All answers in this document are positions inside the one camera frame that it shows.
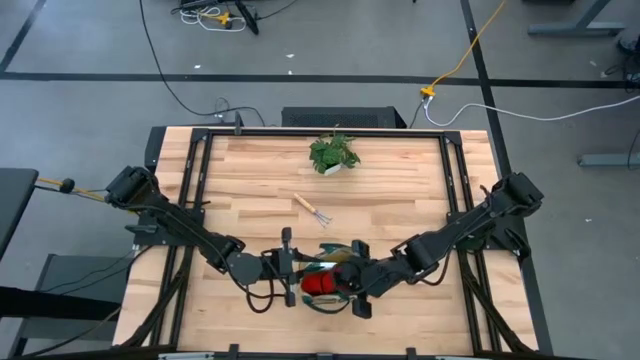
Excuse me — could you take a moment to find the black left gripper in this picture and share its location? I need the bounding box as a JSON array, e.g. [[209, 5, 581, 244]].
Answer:
[[260, 226, 322, 308]]

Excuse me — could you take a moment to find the black red gardening glove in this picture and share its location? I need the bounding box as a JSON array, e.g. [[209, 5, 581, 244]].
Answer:
[[299, 271, 344, 296]]

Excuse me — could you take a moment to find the black cable tangle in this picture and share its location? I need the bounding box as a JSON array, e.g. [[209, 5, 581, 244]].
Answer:
[[602, 55, 640, 94]]

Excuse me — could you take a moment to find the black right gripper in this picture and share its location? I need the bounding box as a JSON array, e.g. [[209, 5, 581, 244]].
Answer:
[[333, 239, 401, 320]]

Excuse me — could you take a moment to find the grey desk leg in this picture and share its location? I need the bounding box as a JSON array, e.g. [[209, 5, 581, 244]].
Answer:
[[527, 0, 629, 37]]

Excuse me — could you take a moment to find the yellow extension cable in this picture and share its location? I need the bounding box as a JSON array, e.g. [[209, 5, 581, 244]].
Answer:
[[419, 0, 509, 99]]

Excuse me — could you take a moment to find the grey desk frame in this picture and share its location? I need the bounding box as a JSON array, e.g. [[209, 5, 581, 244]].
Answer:
[[0, 252, 135, 359]]

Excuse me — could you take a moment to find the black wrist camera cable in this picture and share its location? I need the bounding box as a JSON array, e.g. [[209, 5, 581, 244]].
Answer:
[[417, 249, 454, 287], [243, 249, 282, 315]]

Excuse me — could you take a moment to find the black left wrist camera cable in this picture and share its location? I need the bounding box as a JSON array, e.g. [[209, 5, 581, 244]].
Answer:
[[243, 249, 282, 315]]

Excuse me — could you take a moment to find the wooden handled hand rake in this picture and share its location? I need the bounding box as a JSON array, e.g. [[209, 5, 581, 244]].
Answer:
[[293, 192, 334, 228]]

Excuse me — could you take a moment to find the black floor cable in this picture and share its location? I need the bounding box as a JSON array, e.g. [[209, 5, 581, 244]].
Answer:
[[137, 0, 267, 128]]

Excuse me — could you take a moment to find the black panel beside table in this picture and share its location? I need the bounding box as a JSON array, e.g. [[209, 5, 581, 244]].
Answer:
[[143, 125, 169, 175]]

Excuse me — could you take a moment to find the yellow cord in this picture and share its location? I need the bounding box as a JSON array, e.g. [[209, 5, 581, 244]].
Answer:
[[37, 176, 107, 202]]

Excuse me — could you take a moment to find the white coiled cable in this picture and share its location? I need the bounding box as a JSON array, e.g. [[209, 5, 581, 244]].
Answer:
[[178, 4, 249, 34]]

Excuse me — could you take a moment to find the white floor cable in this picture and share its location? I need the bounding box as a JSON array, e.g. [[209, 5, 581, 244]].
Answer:
[[423, 93, 640, 128]]

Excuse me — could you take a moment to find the black stand leg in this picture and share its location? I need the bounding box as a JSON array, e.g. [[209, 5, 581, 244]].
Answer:
[[233, 0, 261, 35]]

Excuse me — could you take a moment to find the cream green canvas gardening bag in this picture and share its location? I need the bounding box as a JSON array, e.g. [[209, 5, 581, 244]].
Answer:
[[298, 242, 374, 317]]

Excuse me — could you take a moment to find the black side desk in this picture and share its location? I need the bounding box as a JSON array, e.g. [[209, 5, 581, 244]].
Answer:
[[0, 168, 40, 261]]

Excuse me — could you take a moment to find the green potted plant white pot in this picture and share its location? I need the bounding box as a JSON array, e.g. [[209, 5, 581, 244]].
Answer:
[[308, 130, 362, 177]]

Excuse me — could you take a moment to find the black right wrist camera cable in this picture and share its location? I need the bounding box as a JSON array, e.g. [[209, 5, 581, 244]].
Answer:
[[417, 249, 454, 287]]

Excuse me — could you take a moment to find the grey desk foot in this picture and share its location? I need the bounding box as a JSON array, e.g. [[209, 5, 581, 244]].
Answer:
[[578, 152, 640, 168]]

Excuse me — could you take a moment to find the black computer case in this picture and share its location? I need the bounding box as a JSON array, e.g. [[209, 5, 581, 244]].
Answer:
[[280, 105, 409, 130]]

